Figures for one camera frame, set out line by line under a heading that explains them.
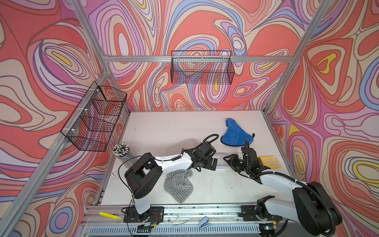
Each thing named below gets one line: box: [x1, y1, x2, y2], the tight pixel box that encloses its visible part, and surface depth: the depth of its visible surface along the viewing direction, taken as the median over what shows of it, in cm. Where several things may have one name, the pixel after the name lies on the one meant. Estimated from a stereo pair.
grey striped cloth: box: [163, 168, 194, 203], surface depth 82 cm
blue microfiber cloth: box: [220, 118, 256, 147], surface depth 103 cm
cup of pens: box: [113, 142, 136, 166], surface depth 80 cm
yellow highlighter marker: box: [99, 211, 122, 220], surface depth 75 cm
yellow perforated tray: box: [257, 155, 282, 169], surface depth 93 cm
